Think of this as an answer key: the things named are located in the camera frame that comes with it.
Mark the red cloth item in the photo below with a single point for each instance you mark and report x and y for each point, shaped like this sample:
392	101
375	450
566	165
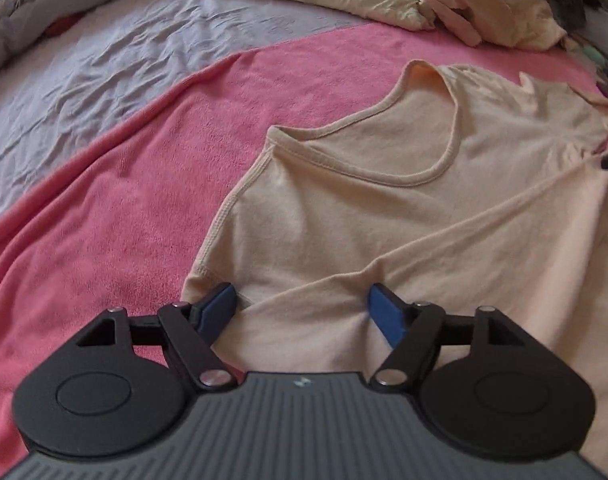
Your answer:
58	26

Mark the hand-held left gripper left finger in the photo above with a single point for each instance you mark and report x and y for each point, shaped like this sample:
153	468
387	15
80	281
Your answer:
218	307

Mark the peach garment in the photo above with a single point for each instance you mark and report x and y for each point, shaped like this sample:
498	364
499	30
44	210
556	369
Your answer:
484	15

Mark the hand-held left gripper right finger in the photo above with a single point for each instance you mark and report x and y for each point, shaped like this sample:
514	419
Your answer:
386	312

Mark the beige t-shirt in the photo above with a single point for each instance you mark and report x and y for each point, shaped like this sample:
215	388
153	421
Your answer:
384	235

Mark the grey patterned quilt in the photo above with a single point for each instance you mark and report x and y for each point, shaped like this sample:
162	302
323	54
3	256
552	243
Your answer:
13	20

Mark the lilac bed sheet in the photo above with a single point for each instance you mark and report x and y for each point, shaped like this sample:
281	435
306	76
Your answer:
108	75

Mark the pink blanket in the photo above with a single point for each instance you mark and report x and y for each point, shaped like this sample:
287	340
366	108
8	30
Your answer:
108	210

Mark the pale green cloth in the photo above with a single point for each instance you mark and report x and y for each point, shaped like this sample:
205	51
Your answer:
596	57

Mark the dark grey cloth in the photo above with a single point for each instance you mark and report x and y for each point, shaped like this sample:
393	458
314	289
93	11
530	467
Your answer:
569	2

